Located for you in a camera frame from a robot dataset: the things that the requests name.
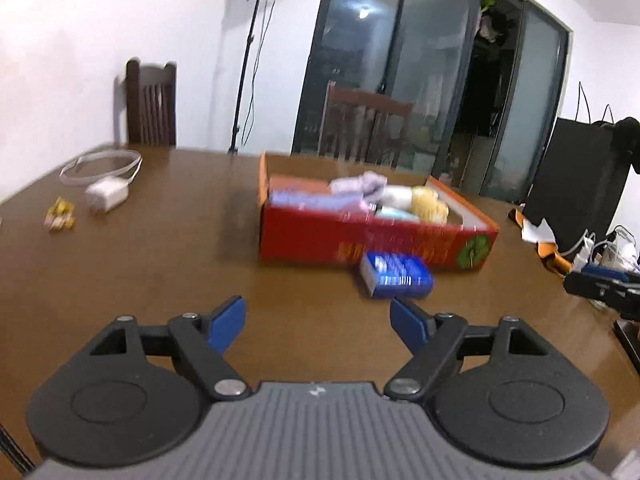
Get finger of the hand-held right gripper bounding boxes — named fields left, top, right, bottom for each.
left=580, top=264, right=640, bottom=282
left=563, top=272, right=640, bottom=322

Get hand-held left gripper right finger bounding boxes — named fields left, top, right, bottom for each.
left=384, top=296, right=551, bottom=403

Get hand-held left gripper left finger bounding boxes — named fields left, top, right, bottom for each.
left=90, top=295, right=252, bottom=402

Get blue tissue packet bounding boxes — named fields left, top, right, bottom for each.
left=360, top=251, right=435, bottom=301

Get red cardboard box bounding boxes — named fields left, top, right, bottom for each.
left=257, top=152, right=501, bottom=272

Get light blue soft cloth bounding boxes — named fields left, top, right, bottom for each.
left=374, top=206, right=420, bottom=223

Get lavender fluffy towel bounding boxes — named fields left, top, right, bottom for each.
left=270, top=189, right=372, bottom=216

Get white bottle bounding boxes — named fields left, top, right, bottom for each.
left=571, top=232, right=597, bottom=274

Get orange and white wrapper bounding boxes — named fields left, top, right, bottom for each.
left=508, top=204, right=572, bottom=277

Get black bag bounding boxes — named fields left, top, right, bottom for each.
left=521, top=81, right=635, bottom=257

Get yellow plush toy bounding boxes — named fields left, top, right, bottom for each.
left=410, top=186, right=450, bottom=224

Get white plush toy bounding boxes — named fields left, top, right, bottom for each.
left=381, top=185, right=417, bottom=207

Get black cloth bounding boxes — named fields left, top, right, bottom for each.
left=614, top=116, right=640, bottom=177

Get white charger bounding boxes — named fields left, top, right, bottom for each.
left=85, top=177, right=129, bottom=215

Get yellow candy wrappers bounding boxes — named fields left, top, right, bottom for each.
left=44, top=197, right=77, bottom=234

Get brown wooden chair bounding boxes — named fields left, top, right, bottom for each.
left=319, top=81, right=416, bottom=169

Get dark wooden chair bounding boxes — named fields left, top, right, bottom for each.
left=125, top=58, right=177, bottom=147

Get glass sliding door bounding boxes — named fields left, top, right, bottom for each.
left=291, top=0, right=574, bottom=207

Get black light stand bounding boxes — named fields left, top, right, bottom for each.
left=227, top=0, right=309, bottom=155

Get hanging clothes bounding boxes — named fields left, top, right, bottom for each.
left=475, top=0, right=517, bottom=44

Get white cable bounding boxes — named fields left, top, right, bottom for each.
left=59, top=148, right=144, bottom=187

